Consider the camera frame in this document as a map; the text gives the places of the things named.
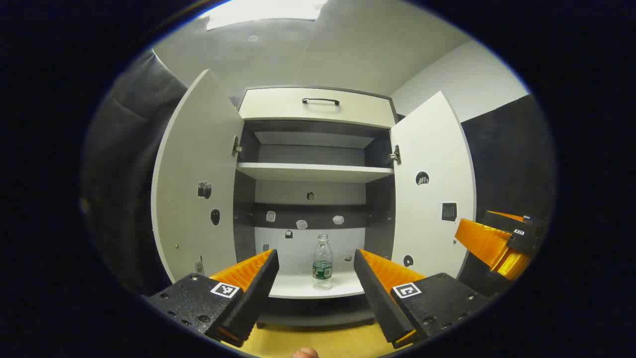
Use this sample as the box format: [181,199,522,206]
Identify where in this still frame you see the clear plastic bottle green label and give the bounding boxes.
[312,235,333,291]

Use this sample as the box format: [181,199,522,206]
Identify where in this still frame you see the white and grey cabinet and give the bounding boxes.
[233,86,399,329]

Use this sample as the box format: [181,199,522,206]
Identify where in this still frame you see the white cabinet shelf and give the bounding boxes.
[237,162,395,183]

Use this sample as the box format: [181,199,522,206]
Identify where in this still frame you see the white cabinet door headphone sticker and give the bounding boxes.
[389,90,477,279]

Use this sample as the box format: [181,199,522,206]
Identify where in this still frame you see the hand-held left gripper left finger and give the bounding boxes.
[142,249,280,349]

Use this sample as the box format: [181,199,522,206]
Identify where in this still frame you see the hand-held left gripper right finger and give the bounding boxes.
[354,249,492,350]

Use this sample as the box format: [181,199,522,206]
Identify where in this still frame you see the white cabinet drawer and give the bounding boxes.
[238,88,397,129]

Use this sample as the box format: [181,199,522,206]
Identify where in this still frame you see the black backdrop cloth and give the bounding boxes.
[81,50,188,294]
[460,94,556,299]

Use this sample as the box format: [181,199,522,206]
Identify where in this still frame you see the white cabinet door camera sticker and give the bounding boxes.
[151,69,245,284]

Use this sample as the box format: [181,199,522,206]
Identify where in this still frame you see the ceiling light panel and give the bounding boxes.
[206,0,328,30]

